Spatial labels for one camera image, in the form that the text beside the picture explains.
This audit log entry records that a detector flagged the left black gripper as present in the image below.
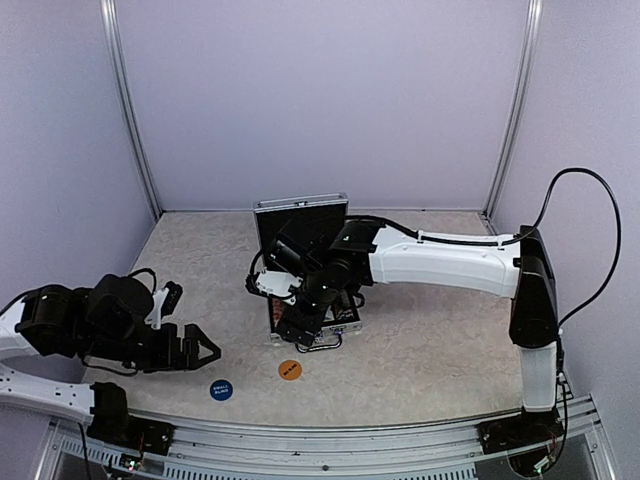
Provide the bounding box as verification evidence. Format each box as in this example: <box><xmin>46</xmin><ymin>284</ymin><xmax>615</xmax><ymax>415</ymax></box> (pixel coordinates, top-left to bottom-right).
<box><xmin>81</xmin><ymin>323</ymin><xmax>221</xmax><ymax>374</ymax></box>

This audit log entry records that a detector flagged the orange big blind button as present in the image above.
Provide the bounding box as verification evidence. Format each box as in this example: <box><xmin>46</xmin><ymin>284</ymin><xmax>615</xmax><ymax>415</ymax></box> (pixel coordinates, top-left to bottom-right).
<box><xmin>278</xmin><ymin>360</ymin><xmax>303</xmax><ymax>381</ymax></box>

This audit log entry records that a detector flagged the blue small blind button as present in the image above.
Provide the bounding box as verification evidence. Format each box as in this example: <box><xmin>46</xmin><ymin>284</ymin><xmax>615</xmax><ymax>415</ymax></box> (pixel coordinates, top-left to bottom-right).
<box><xmin>209</xmin><ymin>379</ymin><xmax>234</xmax><ymax>402</ymax></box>

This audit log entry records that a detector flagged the aluminium poker chip case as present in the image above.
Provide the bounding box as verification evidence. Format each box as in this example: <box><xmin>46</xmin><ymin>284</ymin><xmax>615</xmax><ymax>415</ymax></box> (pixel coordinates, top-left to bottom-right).
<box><xmin>247</xmin><ymin>192</ymin><xmax>361</xmax><ymax>353</ymax></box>

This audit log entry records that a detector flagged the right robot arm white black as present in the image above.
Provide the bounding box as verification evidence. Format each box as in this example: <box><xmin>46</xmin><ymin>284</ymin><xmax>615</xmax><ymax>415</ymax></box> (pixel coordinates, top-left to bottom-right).
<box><xmin>246</xmin><ymin>207</ymin><xmax>568</xmax><ymax>451</ymax></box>

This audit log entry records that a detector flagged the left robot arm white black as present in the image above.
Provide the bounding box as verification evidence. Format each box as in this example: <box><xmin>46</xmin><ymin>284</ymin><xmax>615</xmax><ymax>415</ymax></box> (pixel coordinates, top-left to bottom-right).
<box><xmin>1</xmin><ymin>274</ymin><xmax>221</xmax><ymax>445</ymax></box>

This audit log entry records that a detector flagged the chip row in case front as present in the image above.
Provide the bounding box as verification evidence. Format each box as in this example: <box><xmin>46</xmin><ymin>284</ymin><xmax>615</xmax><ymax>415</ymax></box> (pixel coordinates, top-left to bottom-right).
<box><xmin>271</xmin><ymin>299</ymin><xmax>286</xmax><ymax>328</ymax></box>

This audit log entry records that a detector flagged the chip row in case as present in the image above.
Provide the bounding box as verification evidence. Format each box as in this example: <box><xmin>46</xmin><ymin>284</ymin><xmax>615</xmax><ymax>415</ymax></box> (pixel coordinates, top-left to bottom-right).
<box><xmin>271</xmin><ymin>299</ymin><xmax>286</xmax><ymax>328</ymax></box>
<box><xmin>332</xmin><ymin>294</ymin><xmax>357</xmax><ymax>321</ymax></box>

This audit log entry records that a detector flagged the chip row in case back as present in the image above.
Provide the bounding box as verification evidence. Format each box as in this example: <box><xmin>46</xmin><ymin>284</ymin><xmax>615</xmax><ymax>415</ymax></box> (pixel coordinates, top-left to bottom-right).
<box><xmin>332</xmin><ymin>294</ymin><xmax>357</xmax><ymax>321</ymax></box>

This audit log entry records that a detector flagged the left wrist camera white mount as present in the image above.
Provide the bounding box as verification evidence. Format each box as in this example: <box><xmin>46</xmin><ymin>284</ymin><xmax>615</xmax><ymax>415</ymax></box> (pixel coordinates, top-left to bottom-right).
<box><xmin>145</xmin><ymin>281</ymin><xmax>183</xmax><ymax>330</ymax></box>

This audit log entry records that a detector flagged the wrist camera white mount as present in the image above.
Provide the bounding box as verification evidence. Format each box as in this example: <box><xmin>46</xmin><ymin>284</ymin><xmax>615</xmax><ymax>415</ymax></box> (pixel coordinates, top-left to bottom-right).
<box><xmin>145</xmin><ymin>281</ymin><xmax>183</xmax><ymax>330</ymax></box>
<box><xmin>245</xmin><ymin>270</ymin><xmax>302</xmax><ymax>305</ymax></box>

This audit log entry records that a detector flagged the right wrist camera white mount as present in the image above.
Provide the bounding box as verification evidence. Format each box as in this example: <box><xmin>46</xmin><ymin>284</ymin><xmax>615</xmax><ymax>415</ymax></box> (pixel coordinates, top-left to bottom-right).
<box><xmin>245</xmin><ymin>270</ymin><xmax>302</xmax><ymax>305</ymax></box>

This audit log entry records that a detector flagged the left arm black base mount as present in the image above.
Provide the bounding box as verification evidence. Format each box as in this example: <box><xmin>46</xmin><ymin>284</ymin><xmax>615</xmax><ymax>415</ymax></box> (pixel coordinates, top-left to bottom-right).
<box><xmin>87</xmin><ymin>406</ymin><xmax>175</xmax><ymax>456</ymax></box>

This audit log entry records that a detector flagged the aluminium front rail frame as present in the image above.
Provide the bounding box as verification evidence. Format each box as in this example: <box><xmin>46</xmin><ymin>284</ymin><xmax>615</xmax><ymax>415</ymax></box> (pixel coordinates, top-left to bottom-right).
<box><xmin>33</xmin><ymin>397</ymin><xmax>620</xmax><ymax>479</ymax></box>

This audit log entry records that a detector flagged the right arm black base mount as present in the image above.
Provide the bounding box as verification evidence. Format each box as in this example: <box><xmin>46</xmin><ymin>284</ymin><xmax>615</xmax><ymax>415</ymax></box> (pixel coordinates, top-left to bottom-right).
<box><xmin>477</xmin><ymin>411</ymin><xmax>552</xmax><ymax>455</ymax></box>

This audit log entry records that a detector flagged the left aluminium corner post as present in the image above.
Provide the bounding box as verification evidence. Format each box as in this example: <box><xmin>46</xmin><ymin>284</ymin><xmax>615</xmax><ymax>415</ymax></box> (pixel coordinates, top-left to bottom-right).
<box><xmin>100</xmin><ymin>0</ymin><xmax>163</xmax><ymax>222</ymax></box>

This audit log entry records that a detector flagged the aluminium corner post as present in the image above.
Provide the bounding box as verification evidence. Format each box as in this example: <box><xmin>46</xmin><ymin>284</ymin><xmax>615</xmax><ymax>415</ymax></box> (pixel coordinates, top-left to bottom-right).
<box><xmin>483</xmin><ymin>0</ymin><xmax>543</xmax><ymax>222</ymax></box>
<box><xmin>100</xmin><ymin>0</ymin><xmax>163</xmax><ymax>222</ymax></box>

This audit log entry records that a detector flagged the right aluminium corner post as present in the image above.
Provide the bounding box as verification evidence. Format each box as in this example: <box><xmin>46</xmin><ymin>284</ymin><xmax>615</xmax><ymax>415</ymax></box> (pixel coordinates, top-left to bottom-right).
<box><xmin>483</xmin><ymin>0</ymin><xmax>543</xmax><ymax>222</ymax></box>

